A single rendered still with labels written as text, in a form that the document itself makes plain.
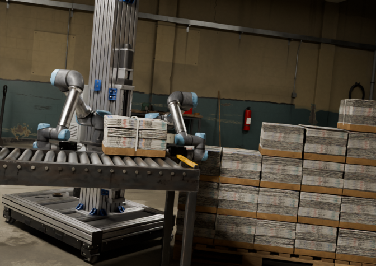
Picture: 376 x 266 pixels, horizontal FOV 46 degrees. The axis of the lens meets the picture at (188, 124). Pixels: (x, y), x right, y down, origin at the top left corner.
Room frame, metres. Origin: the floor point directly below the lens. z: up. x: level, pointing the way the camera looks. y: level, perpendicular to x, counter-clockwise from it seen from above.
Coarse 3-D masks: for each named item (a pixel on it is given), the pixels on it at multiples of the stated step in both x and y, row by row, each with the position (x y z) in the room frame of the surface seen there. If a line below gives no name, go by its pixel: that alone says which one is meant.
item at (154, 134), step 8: (144, 120) 2.72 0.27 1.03; (152, 120) 2.76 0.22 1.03; (160, 120) 2.83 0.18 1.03; (144, 128) 2.72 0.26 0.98; (152, 128) 2.73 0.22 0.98; (160, 128) 2.75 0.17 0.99; (144, 136) 2.72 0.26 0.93; (152, 136) 2.73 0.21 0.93; (160, 136) 2.75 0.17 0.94; (144, 144) 2.73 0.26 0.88; (152, 144) 2.74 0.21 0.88; (160, 144) 2.75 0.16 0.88
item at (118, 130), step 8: (104, 120) 2.86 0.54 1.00; (112, 120) 2.66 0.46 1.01; (120, 120) 2.68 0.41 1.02; (128, 120) 2.69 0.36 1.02; (104, 128) 2.89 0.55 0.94; (112, 128) 2.67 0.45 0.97; (120, 128) 2.68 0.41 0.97; (128, 128) 2.70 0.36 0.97; (104, 136) 2.87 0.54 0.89; (112, 136) 2.68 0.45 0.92; (120, 136) 2.68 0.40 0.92; (128, 136) 2.70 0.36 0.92; (104, 144) 2.79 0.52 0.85; (112, 144) 2.68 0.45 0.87; (120, 144) 2.69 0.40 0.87; (128, 144) 2.70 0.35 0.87
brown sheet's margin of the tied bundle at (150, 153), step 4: (140, 152) 2.72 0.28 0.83; (144, 152) 2.72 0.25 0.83; (148, 152) 2.73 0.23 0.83; (152, 152) 2.74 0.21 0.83; (156, 152) 2.74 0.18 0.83; (160, 152) 2.75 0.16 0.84; (164, 152) 2.76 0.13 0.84; (152, 156) 2.74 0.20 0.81; (156, 156) 2.74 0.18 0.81; (160, 156) 2.75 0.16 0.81; (164, 156) 2.76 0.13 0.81
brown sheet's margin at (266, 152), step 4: (260, 148) 3.29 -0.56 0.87; (260, 152) 3.25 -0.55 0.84; (264, 152) 3.15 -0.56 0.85; (268, 152) 3.14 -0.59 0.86; (272, 152) 3.14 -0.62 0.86; (276, 152) 3.14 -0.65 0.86; (280, 152) 3.13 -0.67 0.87; (284, 152) 3.13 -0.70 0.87; (288, 152) 3.13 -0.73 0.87; (292, 152) 3.12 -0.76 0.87; (296, 152) 3.12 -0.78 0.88; (300, 152) 3.12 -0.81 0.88; (284, 156) 3.13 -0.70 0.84; (288, 156) 3.13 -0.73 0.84; (292, 156) 3.13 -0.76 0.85; (296, 156) 3.12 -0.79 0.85; (300, 156) 3.12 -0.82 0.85
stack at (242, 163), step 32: (192, 160) 3.20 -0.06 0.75; (224, 160) 3.18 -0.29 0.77; (256, 160) 3.15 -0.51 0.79; (288, 160) 3.13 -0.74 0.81; (224, 192) 3.17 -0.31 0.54; (256, 192) 3.15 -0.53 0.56; (288, 192) 3.12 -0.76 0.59; (224, 224) 3.17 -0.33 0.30; (256, 224) 3.15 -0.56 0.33; (288, 224) 3.13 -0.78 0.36; (192, 256) 3.20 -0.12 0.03; (224, 256) 3.30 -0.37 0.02; (256, 256) 3.14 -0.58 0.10; (288, 256) 3.12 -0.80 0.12
